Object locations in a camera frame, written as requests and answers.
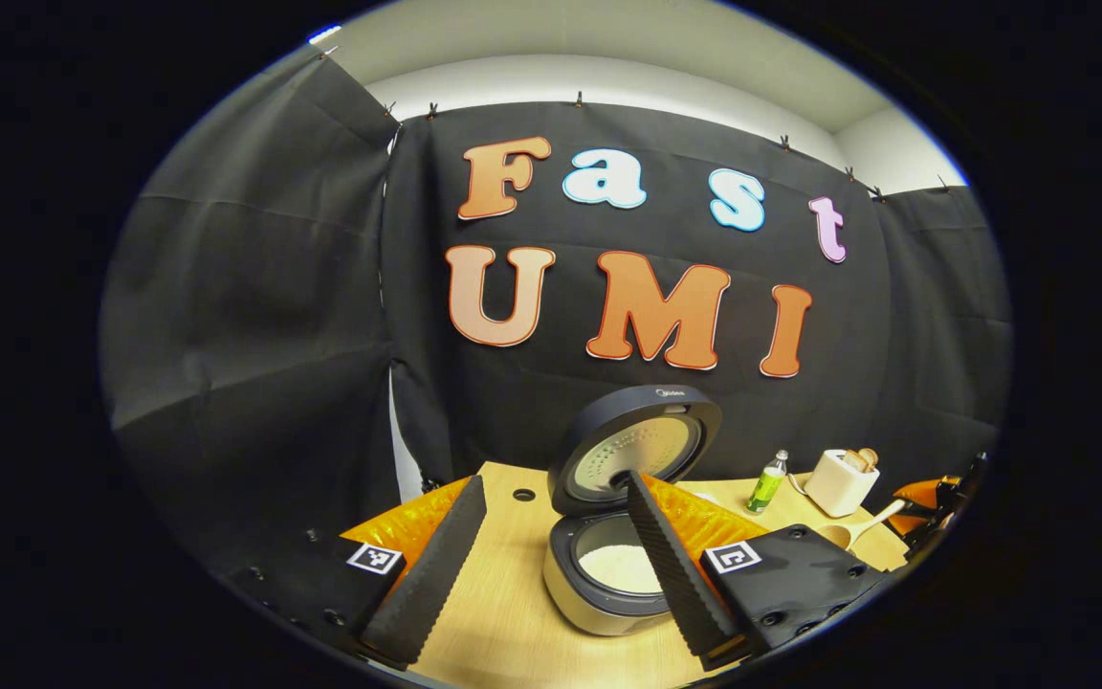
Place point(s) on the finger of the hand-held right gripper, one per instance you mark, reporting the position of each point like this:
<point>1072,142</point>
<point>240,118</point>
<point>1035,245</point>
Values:
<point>922,498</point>

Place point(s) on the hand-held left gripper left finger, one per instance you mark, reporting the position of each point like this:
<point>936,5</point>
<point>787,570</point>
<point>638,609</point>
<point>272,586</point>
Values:
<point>436,574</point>

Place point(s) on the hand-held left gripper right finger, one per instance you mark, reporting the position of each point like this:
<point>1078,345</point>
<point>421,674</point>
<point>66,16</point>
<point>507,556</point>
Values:
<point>675,574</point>

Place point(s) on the wooden spoon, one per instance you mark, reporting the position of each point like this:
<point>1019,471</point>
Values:
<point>838,536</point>

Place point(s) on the dark grey rice cooker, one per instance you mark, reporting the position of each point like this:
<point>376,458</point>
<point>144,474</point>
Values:
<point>647,407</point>

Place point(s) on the toasted bread slice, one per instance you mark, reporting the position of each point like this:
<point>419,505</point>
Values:
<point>854,461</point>
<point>870,456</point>

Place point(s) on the white toaster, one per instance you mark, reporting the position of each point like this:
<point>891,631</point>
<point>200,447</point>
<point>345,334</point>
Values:
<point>838,490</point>

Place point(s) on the green plastic bottle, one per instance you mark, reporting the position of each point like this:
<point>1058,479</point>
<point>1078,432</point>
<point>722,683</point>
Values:
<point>763,490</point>

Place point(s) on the black backdrop cloth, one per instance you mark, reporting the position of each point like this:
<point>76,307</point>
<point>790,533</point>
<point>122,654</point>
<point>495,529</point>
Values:
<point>274,287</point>

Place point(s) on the ceiling light panel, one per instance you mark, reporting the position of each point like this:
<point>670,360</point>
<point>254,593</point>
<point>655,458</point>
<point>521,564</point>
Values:
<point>324,34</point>

